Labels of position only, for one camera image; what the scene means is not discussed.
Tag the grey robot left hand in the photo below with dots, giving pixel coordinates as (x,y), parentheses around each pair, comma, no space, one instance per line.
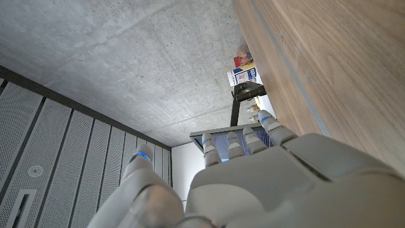
(253,190)

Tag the black computer monitor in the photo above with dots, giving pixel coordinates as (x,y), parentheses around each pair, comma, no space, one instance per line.
(223,141)

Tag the white wipes canister blue label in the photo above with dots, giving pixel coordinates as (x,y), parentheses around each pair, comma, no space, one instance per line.
(242,76)

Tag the red snack container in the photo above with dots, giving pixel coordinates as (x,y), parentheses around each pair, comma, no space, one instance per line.
(242,59)

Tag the round white ceiling sensor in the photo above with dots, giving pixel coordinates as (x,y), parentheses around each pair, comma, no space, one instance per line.
(35,171)

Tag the white ceiling slot vent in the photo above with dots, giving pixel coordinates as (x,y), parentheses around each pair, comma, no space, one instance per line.
(11,210)

